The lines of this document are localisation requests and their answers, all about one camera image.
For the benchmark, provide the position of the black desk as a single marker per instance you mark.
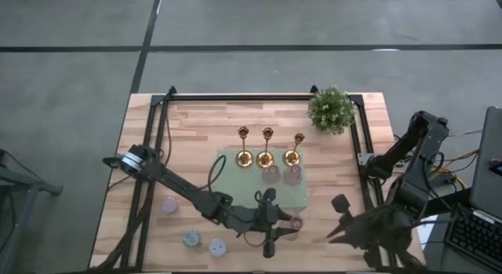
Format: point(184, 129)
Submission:
point(451, 201)

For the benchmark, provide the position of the black aluminium table frame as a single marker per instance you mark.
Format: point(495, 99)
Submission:
point(235, 97)

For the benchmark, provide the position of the white paper sheet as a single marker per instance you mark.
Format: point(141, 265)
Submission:
point(429, 227)

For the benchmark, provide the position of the gold metal candlestick holder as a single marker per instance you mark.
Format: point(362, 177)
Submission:
point(291, 158)
point(244, 159)
point(265, 160)

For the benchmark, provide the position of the teal leaf patterned candle tin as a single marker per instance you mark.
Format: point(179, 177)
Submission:
point(191, 238)

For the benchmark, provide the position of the black power adapter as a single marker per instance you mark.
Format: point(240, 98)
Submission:
point(445, 181)

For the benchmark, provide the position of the pink round candle tin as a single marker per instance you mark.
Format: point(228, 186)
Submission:
point(169, 205)

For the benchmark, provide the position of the dark metal stand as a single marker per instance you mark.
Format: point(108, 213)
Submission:
point(35, 185)

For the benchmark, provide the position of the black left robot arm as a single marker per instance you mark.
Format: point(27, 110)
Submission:
point(176, 183)

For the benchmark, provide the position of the black keyboard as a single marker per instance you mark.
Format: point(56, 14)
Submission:
point(474, 236)

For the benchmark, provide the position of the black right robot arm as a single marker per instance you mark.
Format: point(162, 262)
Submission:
point(415, 176)

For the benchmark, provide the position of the green potted plant black pot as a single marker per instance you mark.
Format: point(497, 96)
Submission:
point(331, 111)

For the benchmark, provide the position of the grey laptop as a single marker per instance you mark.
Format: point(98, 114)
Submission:
point(488, 168)

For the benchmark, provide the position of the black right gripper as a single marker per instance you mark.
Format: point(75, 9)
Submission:
point(368, 234)

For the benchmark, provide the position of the pale green perforated metal shelf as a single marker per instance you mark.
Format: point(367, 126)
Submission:
point(239, 183)

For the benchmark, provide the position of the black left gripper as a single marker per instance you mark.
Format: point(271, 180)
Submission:
point(268, 225)

